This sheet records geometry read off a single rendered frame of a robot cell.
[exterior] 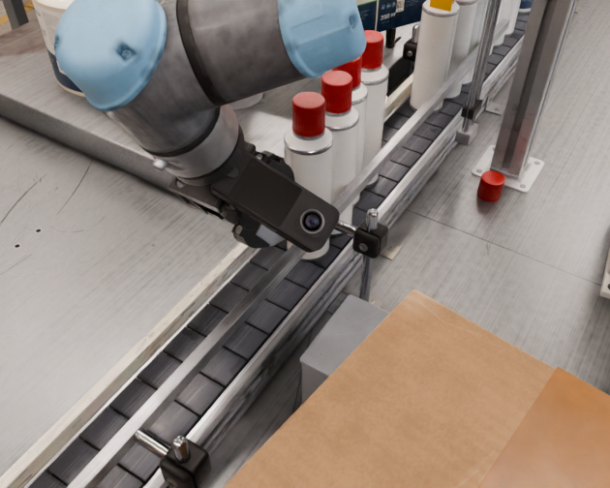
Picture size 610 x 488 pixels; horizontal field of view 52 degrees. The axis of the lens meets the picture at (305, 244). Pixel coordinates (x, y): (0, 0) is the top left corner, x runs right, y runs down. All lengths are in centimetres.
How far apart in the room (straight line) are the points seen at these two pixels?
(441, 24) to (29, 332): 67
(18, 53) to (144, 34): 87
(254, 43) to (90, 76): 10
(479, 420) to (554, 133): 81
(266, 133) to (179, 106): 52
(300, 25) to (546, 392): 26
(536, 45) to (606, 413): 61
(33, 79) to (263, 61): 79
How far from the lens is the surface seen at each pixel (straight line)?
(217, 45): 41
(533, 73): 91
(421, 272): 81
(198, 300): 67
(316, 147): 64
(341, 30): 41
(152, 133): 46
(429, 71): 97
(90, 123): 102
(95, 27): 43
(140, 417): 54
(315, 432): 33
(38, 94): 113
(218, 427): 64
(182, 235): 86
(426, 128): 98
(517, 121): 95
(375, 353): 36
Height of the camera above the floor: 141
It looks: 44 degrees down
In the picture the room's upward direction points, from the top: straight up
